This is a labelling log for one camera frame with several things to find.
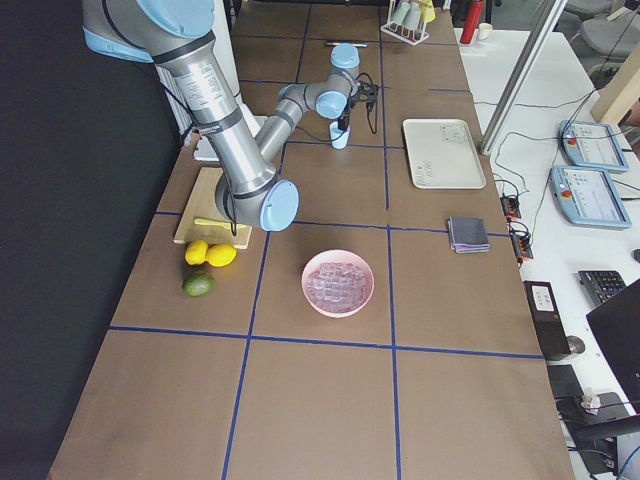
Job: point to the black box on desk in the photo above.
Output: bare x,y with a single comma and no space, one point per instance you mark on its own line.
546,320

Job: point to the blue teach pendant far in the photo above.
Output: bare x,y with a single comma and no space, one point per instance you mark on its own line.
591,144

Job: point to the black keyboard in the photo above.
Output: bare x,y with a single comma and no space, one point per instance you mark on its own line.
601,285

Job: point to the pink bowl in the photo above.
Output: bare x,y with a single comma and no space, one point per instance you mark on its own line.
342,256

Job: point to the white small cup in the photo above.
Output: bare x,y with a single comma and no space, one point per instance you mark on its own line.
483,31

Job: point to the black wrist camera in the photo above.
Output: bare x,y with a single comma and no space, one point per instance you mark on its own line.
368,94

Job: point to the grey folded cloth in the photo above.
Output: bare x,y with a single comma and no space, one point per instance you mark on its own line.
467,235

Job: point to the black laptop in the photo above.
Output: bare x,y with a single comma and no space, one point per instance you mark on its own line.
615,327

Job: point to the orange circuit board near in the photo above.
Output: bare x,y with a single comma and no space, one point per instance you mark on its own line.
521,247

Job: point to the orange circuit board far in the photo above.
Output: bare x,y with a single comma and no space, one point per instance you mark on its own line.
511,207

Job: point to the yellow lemon right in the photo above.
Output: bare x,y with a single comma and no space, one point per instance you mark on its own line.
220,255

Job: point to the green avocado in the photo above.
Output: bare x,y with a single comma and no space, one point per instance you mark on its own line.
198,284

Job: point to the steel muddler black tip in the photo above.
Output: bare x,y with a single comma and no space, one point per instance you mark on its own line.
354,44

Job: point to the orange circuit board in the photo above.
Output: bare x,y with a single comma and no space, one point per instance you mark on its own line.
521,247
511,207

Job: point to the beige bear tray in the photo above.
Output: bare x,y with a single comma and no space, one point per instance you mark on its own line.
442,154

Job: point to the red bottle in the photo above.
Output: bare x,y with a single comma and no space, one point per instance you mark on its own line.
472,19

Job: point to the blue teach pendant near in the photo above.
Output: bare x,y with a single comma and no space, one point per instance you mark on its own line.
587,197

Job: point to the blue plastic cup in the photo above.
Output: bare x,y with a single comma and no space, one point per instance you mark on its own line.
338,136

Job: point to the white post base plate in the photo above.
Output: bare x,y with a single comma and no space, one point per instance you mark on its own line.
204,150

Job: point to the pile of ice cubes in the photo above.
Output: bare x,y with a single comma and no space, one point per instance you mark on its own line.
337,287

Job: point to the yellow lemon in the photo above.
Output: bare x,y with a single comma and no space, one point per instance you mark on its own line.
220,255
195,253

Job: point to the metal cup rack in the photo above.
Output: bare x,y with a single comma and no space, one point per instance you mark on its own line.
408,20

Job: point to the aluminium frame post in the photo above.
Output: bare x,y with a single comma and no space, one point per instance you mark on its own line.
549,14

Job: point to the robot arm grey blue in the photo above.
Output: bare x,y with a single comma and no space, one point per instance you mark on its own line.
179,37

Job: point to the wooden cutting board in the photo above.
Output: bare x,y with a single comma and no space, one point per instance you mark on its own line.
201,203

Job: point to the blue teach pendant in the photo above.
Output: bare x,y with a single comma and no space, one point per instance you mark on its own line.
591,144
587,197

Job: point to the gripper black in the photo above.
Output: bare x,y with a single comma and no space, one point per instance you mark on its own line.
343,122

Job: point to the yellow lemon left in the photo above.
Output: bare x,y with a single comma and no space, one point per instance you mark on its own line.
195,253

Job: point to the white camera post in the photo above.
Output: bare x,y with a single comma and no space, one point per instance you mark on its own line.
223,52

